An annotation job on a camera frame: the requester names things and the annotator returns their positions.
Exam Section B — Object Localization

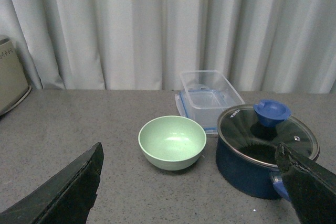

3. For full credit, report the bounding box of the blue rimmed container lid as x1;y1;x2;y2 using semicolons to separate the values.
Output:
175;90;228;134

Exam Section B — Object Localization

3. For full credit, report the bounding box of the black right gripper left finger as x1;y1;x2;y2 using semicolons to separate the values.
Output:
1;142;104;223

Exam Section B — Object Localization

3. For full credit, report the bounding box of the beige appliance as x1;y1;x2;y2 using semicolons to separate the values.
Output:
0;35;32;115

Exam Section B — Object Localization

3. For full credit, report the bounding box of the green bowl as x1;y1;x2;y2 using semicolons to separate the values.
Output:
138;115;207;171

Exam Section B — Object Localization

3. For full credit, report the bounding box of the glass pot lid blue knob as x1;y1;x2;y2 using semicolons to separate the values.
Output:
217;104;320;168

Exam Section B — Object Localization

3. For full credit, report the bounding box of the clear plastic food container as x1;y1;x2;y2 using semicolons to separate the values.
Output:
180;70;245;124

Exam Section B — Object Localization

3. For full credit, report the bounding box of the dark blue saucepan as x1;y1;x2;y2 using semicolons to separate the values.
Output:
216;131;291;201

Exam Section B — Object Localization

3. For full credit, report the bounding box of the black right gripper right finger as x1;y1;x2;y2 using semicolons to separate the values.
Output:
275;143;335;223

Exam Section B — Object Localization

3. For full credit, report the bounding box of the white curtain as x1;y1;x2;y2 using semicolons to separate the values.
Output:
1;0;335;93

